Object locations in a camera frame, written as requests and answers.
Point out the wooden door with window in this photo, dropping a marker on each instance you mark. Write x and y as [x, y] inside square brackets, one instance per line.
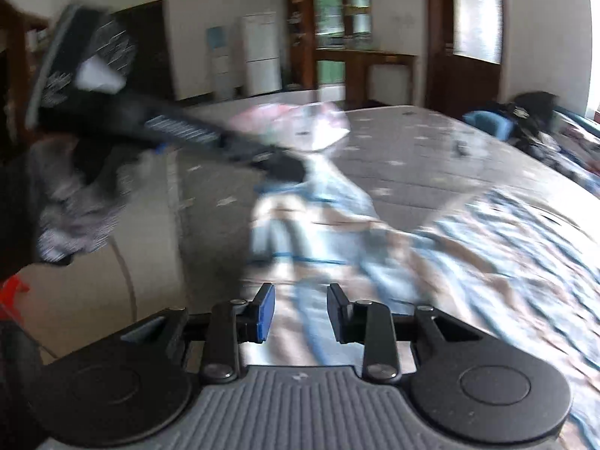
[468, 33]

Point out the light blue cloth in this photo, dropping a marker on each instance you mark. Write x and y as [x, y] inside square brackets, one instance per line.
[490, 124]

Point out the grey star-print bed mattress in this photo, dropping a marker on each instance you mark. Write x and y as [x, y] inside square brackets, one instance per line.
[422, 168]

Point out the white refrigerator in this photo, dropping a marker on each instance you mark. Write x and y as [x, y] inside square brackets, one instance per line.
[260, 54]

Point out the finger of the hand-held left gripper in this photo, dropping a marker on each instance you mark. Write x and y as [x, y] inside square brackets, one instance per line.
[276, 164]

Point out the small dark object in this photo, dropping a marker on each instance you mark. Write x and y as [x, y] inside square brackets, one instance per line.
[461, 150]

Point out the pile of dark clothes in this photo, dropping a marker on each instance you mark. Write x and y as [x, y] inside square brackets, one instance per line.
[543, 122]

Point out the light blue patterned garment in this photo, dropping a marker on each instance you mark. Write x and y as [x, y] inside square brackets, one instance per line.
[328, 234]

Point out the wooden desk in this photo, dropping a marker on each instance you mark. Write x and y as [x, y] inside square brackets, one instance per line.
[347, 33]

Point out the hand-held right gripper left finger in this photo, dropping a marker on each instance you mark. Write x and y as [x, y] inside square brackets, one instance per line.
[266, 315]

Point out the wooden shelf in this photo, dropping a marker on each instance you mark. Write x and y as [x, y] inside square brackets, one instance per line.
[18, 56]

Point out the white water dispenser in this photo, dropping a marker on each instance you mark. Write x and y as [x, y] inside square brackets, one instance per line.
[219, 61]

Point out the pink cloth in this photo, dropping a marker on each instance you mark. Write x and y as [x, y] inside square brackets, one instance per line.
[290, 119]

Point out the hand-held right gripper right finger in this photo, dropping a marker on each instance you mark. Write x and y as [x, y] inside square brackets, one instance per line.
[338, 315]

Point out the red plastic object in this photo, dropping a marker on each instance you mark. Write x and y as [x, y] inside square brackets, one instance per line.
[11, 297]

